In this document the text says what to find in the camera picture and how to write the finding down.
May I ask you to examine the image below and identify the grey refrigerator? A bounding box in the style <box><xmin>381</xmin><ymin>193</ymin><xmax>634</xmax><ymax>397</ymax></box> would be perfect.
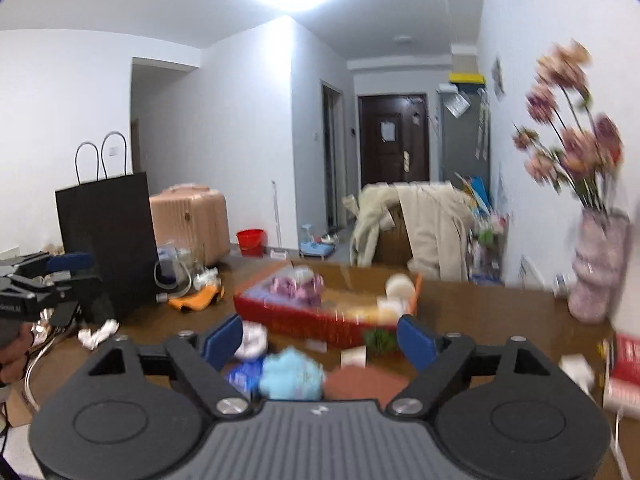
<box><xmin>435</xmin><ymin>82</ymin><xmax>491</xmax><ymax>183</ymax></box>

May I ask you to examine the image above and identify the yellow plush toy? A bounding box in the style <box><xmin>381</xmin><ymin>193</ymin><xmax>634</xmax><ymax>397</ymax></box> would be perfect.
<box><xmin>377</xmin><ymin>271</ymin><xmax>418</xmax><ymax>322</ymax></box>

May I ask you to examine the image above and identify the brown chair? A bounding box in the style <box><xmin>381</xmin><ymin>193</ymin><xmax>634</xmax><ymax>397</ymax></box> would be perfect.
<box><xmin>375</xmin><ymin>207</ymin><xmax>416</xmax><ymax>266</ymax></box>

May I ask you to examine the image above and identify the red flat box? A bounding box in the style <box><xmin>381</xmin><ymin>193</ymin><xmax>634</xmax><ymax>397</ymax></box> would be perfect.
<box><xmin>607</xmin><ymin>332</ymin><xmax>640</xmax><ymax>386</ymax></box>

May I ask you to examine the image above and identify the white charger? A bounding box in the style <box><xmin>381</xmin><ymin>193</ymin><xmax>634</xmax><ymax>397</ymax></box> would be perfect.
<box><xmin>557</xmin><ymin>354</ymin><xmax>596</xmax><ymax>391</ymax></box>

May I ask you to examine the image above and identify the clear glass jar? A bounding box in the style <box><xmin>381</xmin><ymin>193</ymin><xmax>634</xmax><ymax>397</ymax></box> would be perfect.
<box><xmin>185</xmin><ymin>249</ymin><xmax>211</xmax><ymax>286</ymax></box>

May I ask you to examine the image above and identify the red storage basket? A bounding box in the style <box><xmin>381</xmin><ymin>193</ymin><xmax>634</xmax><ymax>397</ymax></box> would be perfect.
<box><xmin>233</xmin><ymin>259</ymin><xmax>425</xmax><ymax>357</ymax></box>

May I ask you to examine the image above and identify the white flat board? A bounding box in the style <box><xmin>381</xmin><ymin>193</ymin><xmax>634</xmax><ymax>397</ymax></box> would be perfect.
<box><xmin>520</xmin><ymin>255</ymin><xmax>546</xmax><ymax>288</ymax></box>

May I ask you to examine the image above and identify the orange cloth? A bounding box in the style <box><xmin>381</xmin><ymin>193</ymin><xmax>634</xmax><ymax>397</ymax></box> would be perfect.
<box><xmin>167</xmin><ymin>284</ymin><xmax>225</xmax><ymax>311</ymax></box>

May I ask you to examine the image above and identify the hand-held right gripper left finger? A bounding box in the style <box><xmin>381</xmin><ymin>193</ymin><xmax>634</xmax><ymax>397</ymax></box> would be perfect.
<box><xmin>85</xmin><ymin>312</ymin><xmax>253</xmax><ymax>418</ymax></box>

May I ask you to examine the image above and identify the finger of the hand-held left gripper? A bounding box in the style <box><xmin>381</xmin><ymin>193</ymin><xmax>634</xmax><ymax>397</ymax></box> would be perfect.
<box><xmin>42</xmin><ymin>274</ymin><xmax>103</xmax><ymax>328</ymax></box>
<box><xmin>0</xmin><ymin>253</ymin><xmax>97</xmax><ymax>286</ymax></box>

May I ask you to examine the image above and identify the translucent squishy ball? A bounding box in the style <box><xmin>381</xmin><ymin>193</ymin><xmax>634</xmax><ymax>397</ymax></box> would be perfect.
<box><xmin>234</xmin><ymin>322</ymin><xmax>269</xmax><ymax>361</ymax></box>

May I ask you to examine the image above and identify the pink textured vase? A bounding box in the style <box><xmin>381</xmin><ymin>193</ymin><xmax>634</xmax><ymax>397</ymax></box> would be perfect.
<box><xmin>567</xmin><ymin>207</ymin><xmax>631</xmax><ymax>323</ymax></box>

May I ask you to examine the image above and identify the small white block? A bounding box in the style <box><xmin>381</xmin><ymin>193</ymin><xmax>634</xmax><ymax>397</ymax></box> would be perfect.
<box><xmin>341</xmin><ymin>346</ymin><xmax>369</xmax><ymax>368</ymax></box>

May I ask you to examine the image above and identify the clear plastic bag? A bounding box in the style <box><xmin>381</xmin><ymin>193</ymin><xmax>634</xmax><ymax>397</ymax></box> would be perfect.
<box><xmin>445</xmin><ymin>92</ymin><xmax>471</xmax><ymax>118</ymax></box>

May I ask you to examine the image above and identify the red bucket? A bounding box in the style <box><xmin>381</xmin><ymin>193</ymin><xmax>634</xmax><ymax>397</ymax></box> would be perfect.
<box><xmin>235</xmin><ymin>228</ymin><xmax>267</xmax><ymax>257</ymax></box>

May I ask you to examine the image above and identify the blue white packet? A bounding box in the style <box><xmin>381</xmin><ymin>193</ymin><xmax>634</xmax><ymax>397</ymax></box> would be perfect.
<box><xmin>226</xmin><ymin>359</ymin><xmax>265</xmax><ymax>395</ymax></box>

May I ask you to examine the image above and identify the cluttered storage shelf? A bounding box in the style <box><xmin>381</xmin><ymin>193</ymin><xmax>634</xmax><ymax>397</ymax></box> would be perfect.
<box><xmin>455</xmin><ymin>172</ymin><xmax>511</xmax><ymax>283</ymax></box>

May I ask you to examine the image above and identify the white charger cable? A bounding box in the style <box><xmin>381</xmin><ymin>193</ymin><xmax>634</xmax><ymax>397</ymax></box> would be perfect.
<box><xmin>612</xmin><ymin>405</ymin><xmax>632</xmax><ymax>480</ymax></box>

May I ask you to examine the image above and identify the grey interior door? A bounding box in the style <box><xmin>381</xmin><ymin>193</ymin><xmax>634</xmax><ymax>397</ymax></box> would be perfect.
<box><xmin>322</xmin><ymin>80</ymin><xmax>346</xmax><ymax>231</ymax></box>

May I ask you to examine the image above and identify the black paper bag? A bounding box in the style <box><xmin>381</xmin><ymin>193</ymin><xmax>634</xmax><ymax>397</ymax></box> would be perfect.
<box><xmin>55</xmin><ymin>131</ymin><xmax>156</xmax><ymax>321</ymax></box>

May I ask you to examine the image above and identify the blue plush toy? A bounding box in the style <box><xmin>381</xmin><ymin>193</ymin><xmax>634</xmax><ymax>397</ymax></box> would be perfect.
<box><xmin>259</xmin><ymin>349</ymin><xmax>327</xmax><ymax>402</ymax></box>

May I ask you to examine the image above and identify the dried pink rose bouquet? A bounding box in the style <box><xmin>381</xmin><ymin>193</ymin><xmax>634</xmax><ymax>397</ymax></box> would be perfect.
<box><xmin>512</xmin><ymin>40</ymin><xmax>626</xmax><ymax>211</ymax></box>

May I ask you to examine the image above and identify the beige coat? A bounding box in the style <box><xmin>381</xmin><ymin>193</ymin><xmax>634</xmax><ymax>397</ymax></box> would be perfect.
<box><xmin>342</xmin><ymin>182</ymin><xmax>476</xmax><ymax>281</ymax></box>

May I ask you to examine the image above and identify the person's left hand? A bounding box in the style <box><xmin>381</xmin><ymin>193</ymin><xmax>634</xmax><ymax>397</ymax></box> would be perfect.
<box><xmin>0</xmin><ymin>332</ymin><xmax>33</xmax><ymax>386</ymax></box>

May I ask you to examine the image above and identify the dark brown entrance door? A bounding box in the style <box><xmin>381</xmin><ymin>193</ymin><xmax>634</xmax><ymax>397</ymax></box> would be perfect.
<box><xmin>357</xmin><ymin>92</ymin><xmax>430</xmax><ymax>186</ymax></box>

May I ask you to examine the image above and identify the pink suitcase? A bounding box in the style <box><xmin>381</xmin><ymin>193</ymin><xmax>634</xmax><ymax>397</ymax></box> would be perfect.
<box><xmin>149</xmin><ymin>185</ymin><xmax>232</xmax><ymax>268</ymax></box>

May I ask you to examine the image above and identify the pink satin cloth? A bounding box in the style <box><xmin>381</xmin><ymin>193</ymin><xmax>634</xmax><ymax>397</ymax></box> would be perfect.
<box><xmin>270</xmin><ymin>277</ymin><xmax>301</xmax><ymax>303</ymax></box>

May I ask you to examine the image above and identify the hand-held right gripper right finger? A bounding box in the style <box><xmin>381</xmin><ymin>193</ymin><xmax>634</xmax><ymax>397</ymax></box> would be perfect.
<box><xmin>385</xmin><ymin>314</ymin><xmax>558</xmax><ymax>418</ymax></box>

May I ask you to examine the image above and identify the white mop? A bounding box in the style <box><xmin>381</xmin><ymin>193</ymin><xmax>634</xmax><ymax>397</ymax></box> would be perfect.
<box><xmin>271</xmin><ymin>180</ymin><xmax>283</xmax><ymax>251</ymax></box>

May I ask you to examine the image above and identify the crumpled white tissue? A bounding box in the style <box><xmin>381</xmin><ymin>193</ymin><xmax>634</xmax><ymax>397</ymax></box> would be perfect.
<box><xmin>77</xmin><ymin>320</ymin><xmax>121</xmax><ymax>350</ymax></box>

